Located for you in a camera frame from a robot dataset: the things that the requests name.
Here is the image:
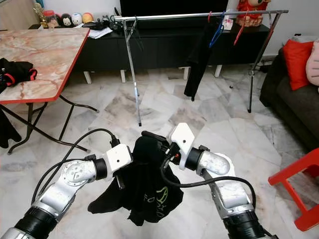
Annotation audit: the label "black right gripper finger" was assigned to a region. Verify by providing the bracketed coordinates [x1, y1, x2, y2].
[141, 130, 172, 148]

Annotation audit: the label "black T-shirt with green logo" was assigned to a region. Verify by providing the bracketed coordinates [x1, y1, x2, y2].
[87, 134, 184, 227]

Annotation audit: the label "blue plastic hanger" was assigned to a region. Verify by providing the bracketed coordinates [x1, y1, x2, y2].
[209, 24, 226, 49]

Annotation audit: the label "black hanging trousers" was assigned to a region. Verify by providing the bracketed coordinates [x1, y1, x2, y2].
[183, 22, 216, 102]

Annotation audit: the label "black TV console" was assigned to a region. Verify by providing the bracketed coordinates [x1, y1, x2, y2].
[36, 22, 271, 84]

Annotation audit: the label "white papers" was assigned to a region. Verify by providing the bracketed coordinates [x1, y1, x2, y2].
[87, 27, 113, 39]

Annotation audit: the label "red plastic stool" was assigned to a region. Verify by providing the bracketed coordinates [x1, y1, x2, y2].
[268, 148, 319, 232]

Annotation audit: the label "silver metal clothes rack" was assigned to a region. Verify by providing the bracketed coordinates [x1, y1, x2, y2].
[113, 9, 290, 127]

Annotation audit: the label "black electronics pile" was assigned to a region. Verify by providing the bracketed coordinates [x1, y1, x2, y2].
[96, 14, 125, 29]

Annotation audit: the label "dark grey fabric sofa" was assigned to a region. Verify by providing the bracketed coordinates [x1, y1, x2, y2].
[259, 47, 319, 152]

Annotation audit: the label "black television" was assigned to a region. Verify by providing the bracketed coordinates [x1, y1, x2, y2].
[120, 0, 229, 18]

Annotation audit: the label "marble-look folding table red edge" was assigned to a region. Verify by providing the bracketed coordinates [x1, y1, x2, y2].
[0, 27, 100, 155]

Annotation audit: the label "black round plush toy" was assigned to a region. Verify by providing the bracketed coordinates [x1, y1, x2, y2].
[60, 13, 73, 27]

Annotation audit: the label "black jacket with red cuffs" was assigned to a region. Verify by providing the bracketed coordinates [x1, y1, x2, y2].
[0, 58, 38, 149]

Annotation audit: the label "red square cushion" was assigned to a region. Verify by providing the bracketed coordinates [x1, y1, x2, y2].
[282, 39, 316, 91]

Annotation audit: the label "glass jar with red lid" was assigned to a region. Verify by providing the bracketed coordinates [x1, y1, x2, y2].
[43, 10, 59, 29]

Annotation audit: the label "red fortune figurine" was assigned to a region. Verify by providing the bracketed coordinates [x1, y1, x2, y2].
[236, 0, 272, 28]

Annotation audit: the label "gold trophy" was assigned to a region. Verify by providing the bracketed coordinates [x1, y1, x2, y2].
[33, 2, 47, 29]

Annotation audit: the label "pink cat face cushion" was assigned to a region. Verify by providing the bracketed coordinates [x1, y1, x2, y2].
[306, 41, 319, 86]

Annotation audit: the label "light wooden cabinet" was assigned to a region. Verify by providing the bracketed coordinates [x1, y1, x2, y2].
[0, 0, 38, 31]

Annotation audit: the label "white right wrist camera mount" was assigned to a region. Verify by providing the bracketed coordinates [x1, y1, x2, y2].
[167, 122, 195, 159]

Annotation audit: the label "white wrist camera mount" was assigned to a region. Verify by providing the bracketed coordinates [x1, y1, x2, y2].
[105, 143, 134, 172]
[167, 122, 195, 159]

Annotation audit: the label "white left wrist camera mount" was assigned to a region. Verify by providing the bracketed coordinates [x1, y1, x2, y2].
[105, 143, 134, 172]

